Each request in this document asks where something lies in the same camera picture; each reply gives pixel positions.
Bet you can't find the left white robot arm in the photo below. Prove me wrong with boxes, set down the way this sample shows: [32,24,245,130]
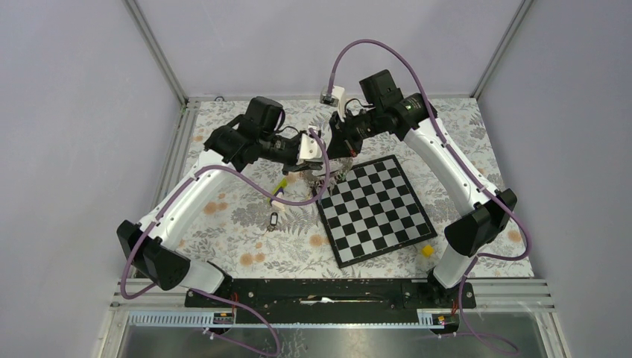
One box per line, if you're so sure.
[116,96,330,307]

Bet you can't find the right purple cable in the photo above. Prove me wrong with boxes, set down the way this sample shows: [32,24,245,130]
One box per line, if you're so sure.
[326,39,532,358]

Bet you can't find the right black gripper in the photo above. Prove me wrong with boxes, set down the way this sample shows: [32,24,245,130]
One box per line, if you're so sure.
[324,107,383,161]

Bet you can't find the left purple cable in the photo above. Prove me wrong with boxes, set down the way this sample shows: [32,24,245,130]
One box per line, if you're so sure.
[119,129,332,358]

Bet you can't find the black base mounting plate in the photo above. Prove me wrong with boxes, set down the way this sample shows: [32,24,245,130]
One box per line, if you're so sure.
[184,277,477,318]

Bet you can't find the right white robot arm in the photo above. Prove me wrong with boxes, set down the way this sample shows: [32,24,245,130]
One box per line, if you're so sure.
[320,70,517,307]

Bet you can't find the white slotted cable duct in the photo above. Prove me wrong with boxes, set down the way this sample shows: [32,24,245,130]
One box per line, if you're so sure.
[127,310,446,330]

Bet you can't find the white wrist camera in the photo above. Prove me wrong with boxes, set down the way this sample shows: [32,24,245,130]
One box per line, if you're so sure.
[297,126,323,164]
[319,86,347,112]

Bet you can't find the green purple white toy bricks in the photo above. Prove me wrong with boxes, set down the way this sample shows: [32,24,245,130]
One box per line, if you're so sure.
[268,178,288,212]

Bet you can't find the black key tag with key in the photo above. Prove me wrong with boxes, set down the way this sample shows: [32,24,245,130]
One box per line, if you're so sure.
[267,212,279,232]

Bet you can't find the purple cable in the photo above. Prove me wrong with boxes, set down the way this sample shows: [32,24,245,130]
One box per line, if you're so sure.
[119,129,332,358]
[326,39,532,358]

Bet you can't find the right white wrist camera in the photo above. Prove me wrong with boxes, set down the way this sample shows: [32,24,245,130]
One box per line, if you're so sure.
[319,86,347,112]

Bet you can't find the small yellow cube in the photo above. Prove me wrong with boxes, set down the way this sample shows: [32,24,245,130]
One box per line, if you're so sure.
[420,245,435,258]

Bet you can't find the metal keyring disc with rings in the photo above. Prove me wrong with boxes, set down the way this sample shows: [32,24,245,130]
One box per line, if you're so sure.
[300,157,353,191]

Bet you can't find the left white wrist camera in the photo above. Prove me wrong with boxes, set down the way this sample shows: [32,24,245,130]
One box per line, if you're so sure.
[297,126,323,164]

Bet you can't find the black white chessboard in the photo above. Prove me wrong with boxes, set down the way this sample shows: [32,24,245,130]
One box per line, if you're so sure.
[316,155,437,269]

